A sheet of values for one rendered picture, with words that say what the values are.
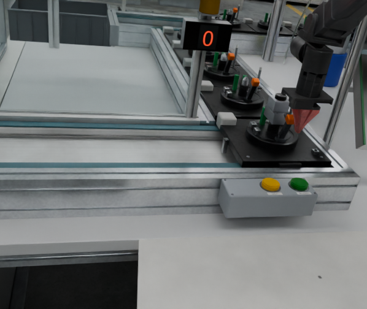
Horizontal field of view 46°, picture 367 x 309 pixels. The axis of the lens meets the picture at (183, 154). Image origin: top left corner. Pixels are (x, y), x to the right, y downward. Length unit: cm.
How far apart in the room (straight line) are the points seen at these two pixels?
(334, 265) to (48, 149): 72
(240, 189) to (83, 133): 46
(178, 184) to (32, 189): 31
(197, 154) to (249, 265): 36
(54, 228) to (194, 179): 32
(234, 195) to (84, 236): 33
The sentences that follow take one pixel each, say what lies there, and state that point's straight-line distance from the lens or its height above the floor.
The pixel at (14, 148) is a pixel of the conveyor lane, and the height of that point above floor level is 92.
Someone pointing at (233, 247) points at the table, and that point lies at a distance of 95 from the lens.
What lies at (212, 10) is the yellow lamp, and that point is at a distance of 111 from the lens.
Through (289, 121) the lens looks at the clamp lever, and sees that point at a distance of 108.
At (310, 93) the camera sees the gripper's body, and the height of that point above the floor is 116.
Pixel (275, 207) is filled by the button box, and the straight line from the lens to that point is 98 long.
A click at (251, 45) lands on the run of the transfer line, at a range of 236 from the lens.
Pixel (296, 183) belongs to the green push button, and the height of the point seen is 97.
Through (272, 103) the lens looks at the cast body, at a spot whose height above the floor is 107.
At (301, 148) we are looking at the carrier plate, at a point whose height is 97.
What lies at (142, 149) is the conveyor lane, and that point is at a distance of 114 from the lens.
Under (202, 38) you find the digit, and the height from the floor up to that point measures 120.
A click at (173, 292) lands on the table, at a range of 83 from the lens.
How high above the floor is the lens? 147
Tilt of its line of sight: 29 degrees down
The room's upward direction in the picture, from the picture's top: 8 degrees clockwise
